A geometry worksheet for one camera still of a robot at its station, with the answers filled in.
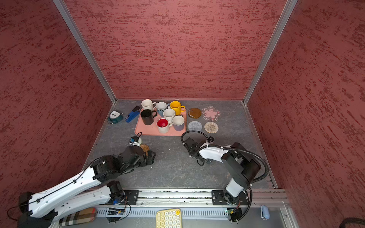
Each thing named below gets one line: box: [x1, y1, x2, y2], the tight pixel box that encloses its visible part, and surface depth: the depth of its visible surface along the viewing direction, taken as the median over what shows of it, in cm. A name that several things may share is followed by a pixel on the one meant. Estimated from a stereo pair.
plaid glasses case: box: [58, 207, 97, 227], surface depth 67 cm
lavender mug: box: [172, 114, 185, 132], surface depth 102 cm
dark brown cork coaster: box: [187, 107, 202, 119], surface depth 113 cm
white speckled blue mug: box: [155, 101, 168, 117], surface depth 108 cm
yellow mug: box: [170, 100, 186, 116], surface depth 109 cm
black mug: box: [140, 109, 158, 126], surface depth 105 cm
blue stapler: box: [124, 105, 141, 124], surface depth 110 cm
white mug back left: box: [141, 98, 157, 111], surface depth 109 cm
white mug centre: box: [163, 106, 176, 122], surface depth 105 cm
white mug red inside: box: [155, 117, 173, 134], surface depth 100 cm
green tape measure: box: [107, 110, 124, 125], surface depth 107 cm
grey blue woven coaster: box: [187, 120, 203, 132], surface depth 106 cm
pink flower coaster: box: [201, 105, 221, 122], surface depth 116 cm
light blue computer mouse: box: [260, 204, 270, 221], surface depth 70 cm
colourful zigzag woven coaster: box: [203, 121, 220, 134], surface depth 105 cm
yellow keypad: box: [155, 208, 182, 228], surface depth 68 cm
